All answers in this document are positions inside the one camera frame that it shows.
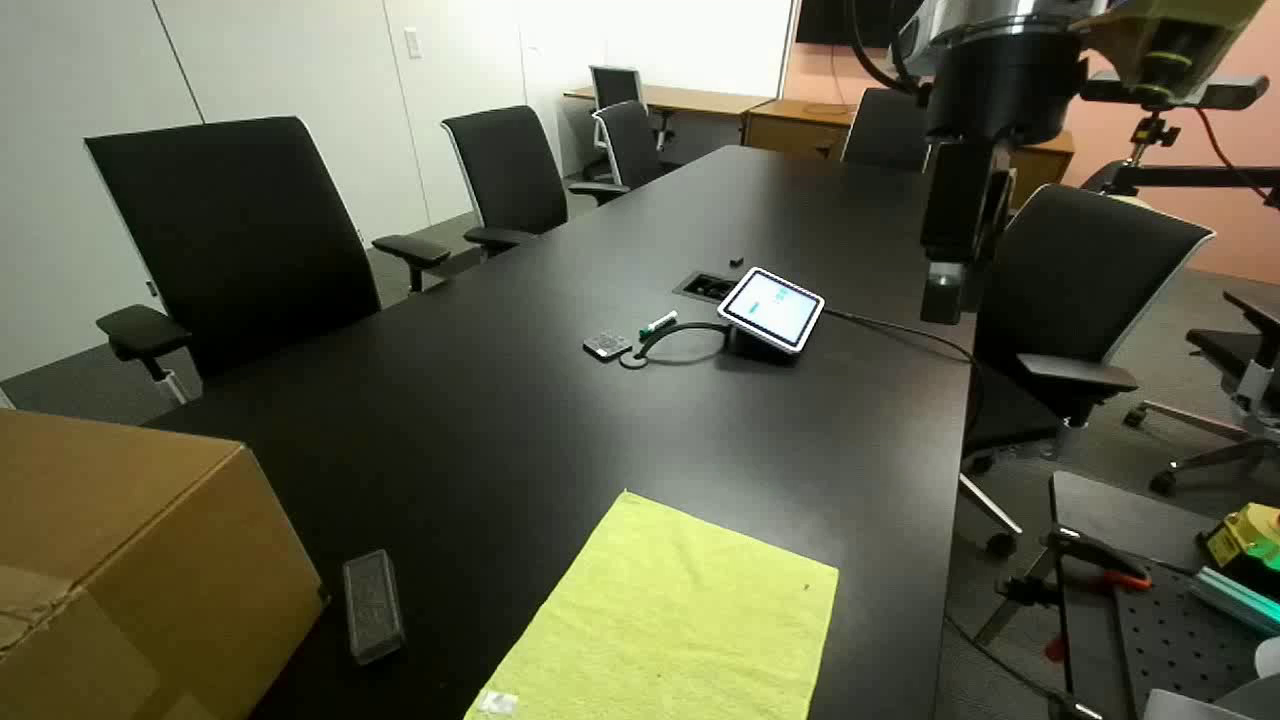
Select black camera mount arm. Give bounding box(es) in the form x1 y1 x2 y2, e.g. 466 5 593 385
1078 70 1280 213

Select green towel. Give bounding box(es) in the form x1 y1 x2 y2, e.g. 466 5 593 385
461 488 844 720

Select red handled pliers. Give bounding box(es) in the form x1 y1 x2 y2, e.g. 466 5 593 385
1004 522 1162 611

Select wooden desk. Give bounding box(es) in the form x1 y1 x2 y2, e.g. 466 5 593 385
562 83 772 142

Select black perforated breadboard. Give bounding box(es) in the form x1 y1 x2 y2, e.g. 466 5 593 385
1049 467 1280 720

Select black tablet display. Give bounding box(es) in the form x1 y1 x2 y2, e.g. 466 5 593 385
714 263 834 365

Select black wall screen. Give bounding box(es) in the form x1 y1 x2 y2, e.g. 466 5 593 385
798 0 925 49

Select black cable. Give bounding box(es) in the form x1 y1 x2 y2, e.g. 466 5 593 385
615 308 735 373
821 305 981 369

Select brown cardboard box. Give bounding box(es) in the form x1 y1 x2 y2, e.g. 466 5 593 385
0 407 328 720

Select yellow green box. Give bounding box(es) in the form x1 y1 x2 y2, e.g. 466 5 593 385
1200 498 1280 579

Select black computer monitor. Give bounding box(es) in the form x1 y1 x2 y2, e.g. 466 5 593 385
590 61 645 112

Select table cable port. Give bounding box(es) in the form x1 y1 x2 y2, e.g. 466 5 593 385
682 266 741 299

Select teal flat box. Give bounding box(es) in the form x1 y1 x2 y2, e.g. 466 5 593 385
1189 562 1280 638

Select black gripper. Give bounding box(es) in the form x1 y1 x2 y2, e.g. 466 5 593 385
918 132 1017 328

